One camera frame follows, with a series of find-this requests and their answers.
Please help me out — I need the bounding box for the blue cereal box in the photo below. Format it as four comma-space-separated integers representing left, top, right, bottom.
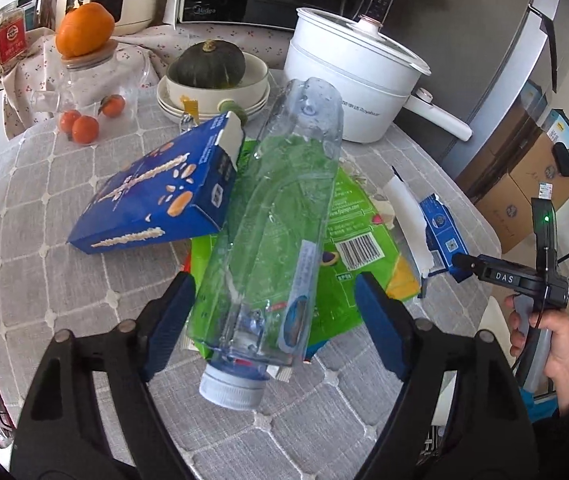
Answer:
67, 110, 248, 256

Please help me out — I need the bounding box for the green snack bag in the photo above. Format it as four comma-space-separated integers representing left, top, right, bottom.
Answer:
184, 140, 423, 361

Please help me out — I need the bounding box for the person's right hand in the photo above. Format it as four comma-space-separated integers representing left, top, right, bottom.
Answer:
503, 295, 569, 413

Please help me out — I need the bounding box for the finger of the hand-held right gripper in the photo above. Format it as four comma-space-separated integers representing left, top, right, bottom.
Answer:
452, 252, 488, 275

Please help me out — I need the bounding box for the glass jar with wooden lid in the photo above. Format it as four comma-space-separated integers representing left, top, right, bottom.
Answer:
29, 42, 140, 126

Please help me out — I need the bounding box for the grey checked tablecloth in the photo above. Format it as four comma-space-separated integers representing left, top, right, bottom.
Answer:
0, 67, 503, 480

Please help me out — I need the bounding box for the glass jar with red label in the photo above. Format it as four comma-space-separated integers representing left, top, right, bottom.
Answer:
0, 2, 29, 81

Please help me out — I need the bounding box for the brown cardboard box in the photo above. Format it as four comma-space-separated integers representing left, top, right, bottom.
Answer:
475, 130, 569, 256

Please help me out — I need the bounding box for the cream ceramic bowl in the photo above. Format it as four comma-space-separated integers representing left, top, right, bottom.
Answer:
165, 52, 270, 111

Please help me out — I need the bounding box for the grey refrigerator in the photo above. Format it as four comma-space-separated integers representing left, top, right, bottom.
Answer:
439, 0, 565, 176

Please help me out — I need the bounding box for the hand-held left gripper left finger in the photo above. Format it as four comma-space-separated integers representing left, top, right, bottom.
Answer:
9, 272, 198, 480

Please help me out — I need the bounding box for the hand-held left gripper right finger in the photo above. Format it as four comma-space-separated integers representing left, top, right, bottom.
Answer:
355, 272, 538, 480

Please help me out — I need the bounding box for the large orange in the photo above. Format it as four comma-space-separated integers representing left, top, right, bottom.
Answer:
55, 2, 116, 58

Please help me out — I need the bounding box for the blue and white box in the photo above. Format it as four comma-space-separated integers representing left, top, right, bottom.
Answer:
545, 109, 569, 161

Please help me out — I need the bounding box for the torn blue carton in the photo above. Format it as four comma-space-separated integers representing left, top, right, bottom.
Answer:
382, 165, 470, 283

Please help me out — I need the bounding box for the dark green kabocha squash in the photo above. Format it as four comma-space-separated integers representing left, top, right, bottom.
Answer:
167, 40, 246, 88

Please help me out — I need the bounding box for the small green lime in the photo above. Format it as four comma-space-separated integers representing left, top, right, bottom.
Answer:
217, 100, 249, 126

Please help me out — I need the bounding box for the white electric cooking pot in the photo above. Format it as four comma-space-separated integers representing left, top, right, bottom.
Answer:
283, 7, 473, 143

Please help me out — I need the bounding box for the clear plastic bottle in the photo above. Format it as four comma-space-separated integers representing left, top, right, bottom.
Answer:
184, 77, 345, 413

